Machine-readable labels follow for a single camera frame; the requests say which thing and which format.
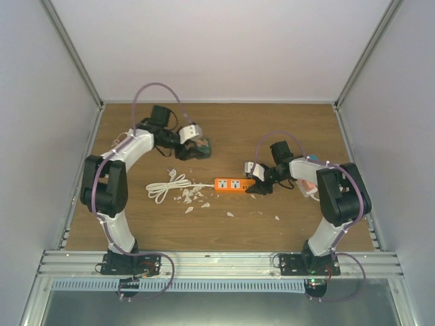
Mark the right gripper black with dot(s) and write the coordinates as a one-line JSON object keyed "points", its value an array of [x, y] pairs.
{"points": [[260, 188]]}

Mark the orange power strip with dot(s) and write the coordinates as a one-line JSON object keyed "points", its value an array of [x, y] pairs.
{"points": [[232, 185]]}

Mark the pink charger plug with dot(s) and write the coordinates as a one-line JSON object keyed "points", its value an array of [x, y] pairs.
{"points": [[307, 186]]}

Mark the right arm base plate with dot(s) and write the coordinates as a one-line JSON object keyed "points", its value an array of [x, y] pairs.
{"points": [[302, 264]]}

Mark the right aluminium frame post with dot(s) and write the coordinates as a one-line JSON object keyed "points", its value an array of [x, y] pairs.
{"points": [[386, 18]]}

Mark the green dragon cube plug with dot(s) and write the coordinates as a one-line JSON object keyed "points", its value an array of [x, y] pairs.
{"points": [[202, 148]]}

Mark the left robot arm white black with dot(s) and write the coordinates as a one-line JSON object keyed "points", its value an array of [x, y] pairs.
{"points": [[104, 188]]}

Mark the left aluminium frame post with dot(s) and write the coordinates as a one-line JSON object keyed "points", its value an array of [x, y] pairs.
{"points": [[62, 33]]}

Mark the grey slotted cable duct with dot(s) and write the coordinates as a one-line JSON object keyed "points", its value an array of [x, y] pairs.
{"points": [[181, 285]]}

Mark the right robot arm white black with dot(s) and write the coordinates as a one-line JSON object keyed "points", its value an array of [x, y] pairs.
{"points": [[343, 198]]}

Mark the white pink power strip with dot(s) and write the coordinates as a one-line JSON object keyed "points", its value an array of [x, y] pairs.
{"points": [[308, 194]]}

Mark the aluminium frame post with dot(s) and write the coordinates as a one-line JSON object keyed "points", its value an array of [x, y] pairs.
{"points": [[386, 18], [62, 33]]}

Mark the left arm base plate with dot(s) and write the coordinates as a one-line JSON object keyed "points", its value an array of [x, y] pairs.
{"points": [[117, 264]]}

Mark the aluminium front rail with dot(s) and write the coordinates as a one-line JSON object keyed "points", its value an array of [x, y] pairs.
{"points": [[220, 265]]}

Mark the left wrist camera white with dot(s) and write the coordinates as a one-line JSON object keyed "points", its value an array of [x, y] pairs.
{"points": [[190, 132]]}

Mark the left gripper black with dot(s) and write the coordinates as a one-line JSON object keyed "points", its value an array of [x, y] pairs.
{"points": [[183, 153]]}

